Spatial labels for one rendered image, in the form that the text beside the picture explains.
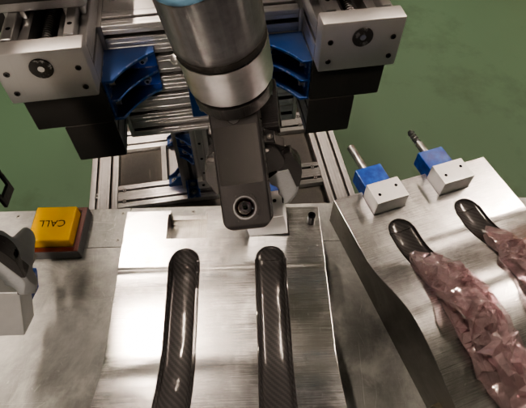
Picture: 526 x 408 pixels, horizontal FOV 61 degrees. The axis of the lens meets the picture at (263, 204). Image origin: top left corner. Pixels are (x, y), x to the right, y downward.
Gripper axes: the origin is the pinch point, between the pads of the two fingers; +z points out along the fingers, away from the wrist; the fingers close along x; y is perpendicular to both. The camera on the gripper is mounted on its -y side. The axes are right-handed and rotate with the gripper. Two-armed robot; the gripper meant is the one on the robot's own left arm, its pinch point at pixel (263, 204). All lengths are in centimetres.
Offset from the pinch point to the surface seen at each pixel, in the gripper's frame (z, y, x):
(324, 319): 4.6, -13.6, -6.0
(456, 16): 134, 173, -96
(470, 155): 117, 74, -74
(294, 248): 4.9, -4.2, -3.3
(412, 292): 6.2, -10.8, -16.9
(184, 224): 6.3, 1.3, 11.8
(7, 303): -6.5, -12.0, 26.6
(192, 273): 3.4, -6.9, 9.7
